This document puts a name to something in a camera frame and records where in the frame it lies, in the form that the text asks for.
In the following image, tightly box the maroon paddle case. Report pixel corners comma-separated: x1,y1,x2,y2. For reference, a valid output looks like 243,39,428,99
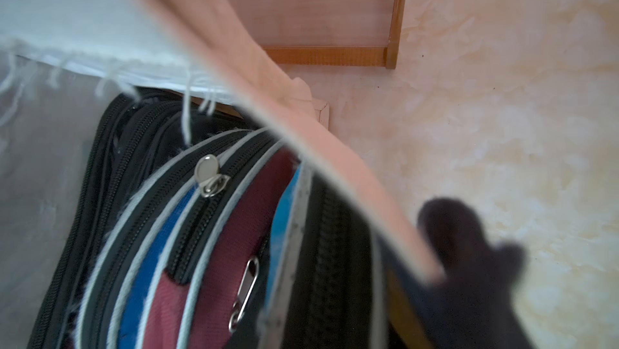
116,131,293,348

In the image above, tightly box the white canvas tote bag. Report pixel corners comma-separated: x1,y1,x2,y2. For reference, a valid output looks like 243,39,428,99
0,0,538,349

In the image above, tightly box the light blue paddle case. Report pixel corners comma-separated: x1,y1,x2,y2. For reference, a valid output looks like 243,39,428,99
259,163,314,348

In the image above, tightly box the wooden two-tier shelf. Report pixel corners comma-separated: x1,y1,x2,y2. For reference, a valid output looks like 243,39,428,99
229,0,406,69

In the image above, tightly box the black paddle case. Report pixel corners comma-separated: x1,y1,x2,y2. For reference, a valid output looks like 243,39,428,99
29,89,264,348

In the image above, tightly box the dark blue paddle case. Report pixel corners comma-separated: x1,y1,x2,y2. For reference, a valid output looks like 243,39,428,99
74,129,279,348

